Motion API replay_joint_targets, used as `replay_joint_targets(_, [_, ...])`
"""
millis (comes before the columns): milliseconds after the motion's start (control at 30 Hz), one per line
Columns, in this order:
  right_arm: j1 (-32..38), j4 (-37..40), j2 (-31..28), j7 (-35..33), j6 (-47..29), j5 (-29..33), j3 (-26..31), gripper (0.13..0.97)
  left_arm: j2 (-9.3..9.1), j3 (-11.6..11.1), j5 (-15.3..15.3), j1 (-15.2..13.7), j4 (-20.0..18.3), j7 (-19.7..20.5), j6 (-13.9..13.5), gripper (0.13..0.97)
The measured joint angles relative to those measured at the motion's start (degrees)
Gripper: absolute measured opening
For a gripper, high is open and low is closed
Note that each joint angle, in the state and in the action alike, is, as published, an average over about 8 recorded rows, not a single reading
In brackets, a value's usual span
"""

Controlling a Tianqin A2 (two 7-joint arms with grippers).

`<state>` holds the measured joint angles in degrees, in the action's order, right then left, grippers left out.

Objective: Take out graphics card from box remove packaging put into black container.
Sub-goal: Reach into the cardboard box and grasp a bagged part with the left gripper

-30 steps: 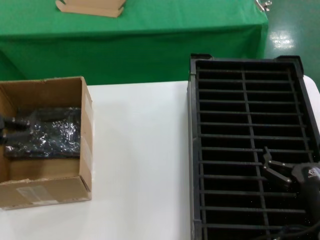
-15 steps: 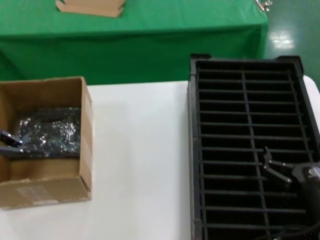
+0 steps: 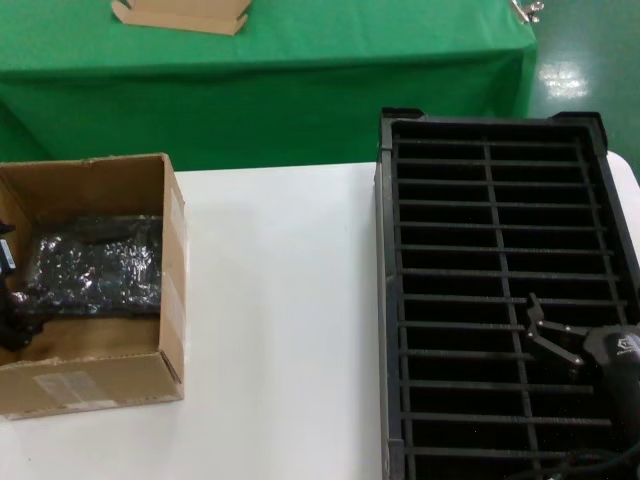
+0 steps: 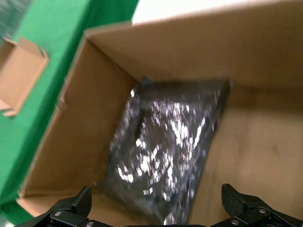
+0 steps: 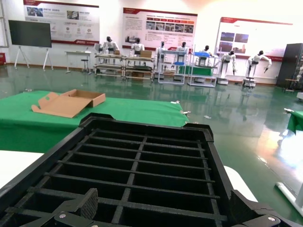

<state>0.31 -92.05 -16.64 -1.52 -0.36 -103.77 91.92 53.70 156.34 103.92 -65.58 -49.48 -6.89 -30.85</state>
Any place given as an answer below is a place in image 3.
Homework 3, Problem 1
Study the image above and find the translucent antistatic bubble bag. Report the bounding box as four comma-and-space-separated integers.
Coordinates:
12, 214, 165, 319

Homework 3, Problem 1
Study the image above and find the brown cardboard box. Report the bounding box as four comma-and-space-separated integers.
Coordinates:
0, 152, 187, 421

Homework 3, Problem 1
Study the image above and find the green tablecloth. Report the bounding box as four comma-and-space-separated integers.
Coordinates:
0, 0, 539, 174

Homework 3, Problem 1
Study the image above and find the silver metal binder clip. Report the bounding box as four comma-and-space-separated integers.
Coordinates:
509, 0, 545, 25

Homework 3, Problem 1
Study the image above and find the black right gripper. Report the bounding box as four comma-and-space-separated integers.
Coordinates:
522, 292, 640, 421

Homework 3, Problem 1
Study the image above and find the black slotted plastic container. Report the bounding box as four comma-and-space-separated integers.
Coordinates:
372, 106, 640, 480

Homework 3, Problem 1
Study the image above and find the flat folded cardboard piece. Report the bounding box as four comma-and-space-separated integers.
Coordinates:
110, 0, 254, 37

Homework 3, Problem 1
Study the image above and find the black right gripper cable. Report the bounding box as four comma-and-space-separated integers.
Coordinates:
519, 447, 640, 480

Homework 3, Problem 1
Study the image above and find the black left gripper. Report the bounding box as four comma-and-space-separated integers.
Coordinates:
0, 221, 45, 352

